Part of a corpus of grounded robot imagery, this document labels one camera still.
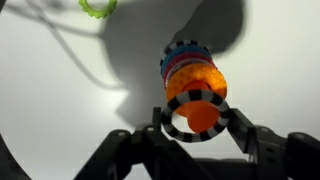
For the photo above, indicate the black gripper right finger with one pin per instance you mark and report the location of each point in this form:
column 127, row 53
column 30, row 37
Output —
column 296, row 156

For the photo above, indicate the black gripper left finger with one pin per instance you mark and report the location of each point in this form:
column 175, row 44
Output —
column 163, row 159

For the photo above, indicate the orange ring holder post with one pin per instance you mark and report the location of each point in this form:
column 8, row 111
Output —
column 201, row 115

